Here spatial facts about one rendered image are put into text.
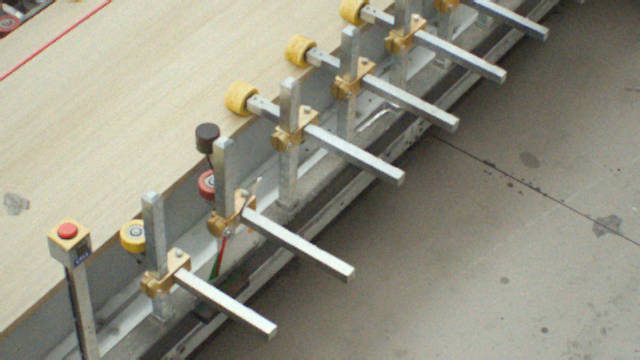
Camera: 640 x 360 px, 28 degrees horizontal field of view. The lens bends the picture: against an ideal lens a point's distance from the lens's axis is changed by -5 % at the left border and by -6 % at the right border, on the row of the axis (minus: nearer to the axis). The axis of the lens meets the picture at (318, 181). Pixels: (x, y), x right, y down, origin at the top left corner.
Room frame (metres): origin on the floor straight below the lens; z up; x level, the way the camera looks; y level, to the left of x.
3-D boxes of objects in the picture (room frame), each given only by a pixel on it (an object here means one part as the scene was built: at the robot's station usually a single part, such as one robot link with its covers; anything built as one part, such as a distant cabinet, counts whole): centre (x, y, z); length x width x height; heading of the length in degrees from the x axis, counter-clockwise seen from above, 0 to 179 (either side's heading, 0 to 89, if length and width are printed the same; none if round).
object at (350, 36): (2.65, -0.07, 0.89); 0.04 x 0.04 x 0.48; 55
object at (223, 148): (2.24, 0.22, 0.87); 0.04 x 0.04 x 0.48; 55
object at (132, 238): (2.13, 0.43, 0.85); 0.08 x 0.08 x 0.11
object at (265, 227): (2.20, 0.09, 0.84); 0.43 x 0.03 x 0.04; 55
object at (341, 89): (2.67, -0.08, 0.95); 0.14 x 0.06 x 0.05; 145
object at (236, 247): (2.20, 0.22, 0.75); 0.26 x 0.01 x 0.10; 145
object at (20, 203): (2.21, 0.75, 0.91); 0.09 x 0.07 x 0.02; 33
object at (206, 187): (2.31, 0.25, 0.85); 0.08 x 0.08 x 0.11
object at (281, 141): (2.46, 0.07, 0.95); 0.14 x 0.06 x 0.05; 145
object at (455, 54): (2.85, -0.28, 0.95); 0.50 x 0.04 x 0.04; 55
